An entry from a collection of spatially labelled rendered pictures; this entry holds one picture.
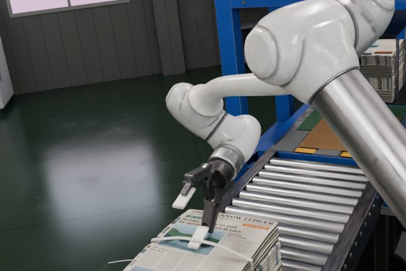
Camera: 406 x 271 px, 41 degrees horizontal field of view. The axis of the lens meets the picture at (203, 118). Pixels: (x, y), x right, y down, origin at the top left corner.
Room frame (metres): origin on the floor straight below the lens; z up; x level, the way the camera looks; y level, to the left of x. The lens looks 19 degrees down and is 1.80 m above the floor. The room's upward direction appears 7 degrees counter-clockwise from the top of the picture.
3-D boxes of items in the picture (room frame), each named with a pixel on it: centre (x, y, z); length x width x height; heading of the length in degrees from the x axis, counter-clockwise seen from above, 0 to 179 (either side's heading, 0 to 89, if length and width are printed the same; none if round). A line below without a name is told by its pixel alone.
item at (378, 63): (2.97, -0.99, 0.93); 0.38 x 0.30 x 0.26; 149
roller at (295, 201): (1.83, -0.31, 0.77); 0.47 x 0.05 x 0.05; 59
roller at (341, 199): (1.88, -0.34, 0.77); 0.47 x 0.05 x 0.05; 59
